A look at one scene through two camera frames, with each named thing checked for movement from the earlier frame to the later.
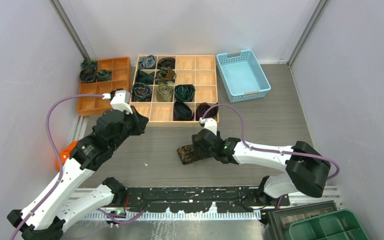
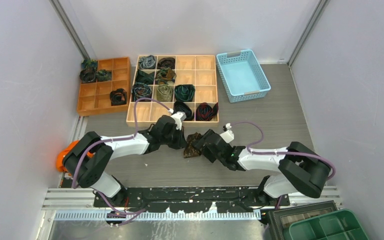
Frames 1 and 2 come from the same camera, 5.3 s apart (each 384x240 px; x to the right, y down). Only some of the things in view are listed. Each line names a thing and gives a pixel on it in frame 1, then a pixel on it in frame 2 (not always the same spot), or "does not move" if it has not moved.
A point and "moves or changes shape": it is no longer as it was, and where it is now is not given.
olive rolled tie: (164, 93) does not move
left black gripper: (140, 120) -> (181, 142)
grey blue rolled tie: (147, 62) does not move
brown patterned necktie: (186, 154) moves or changes shape
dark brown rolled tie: (166, 62) does not move
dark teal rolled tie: (145, 78) does not move
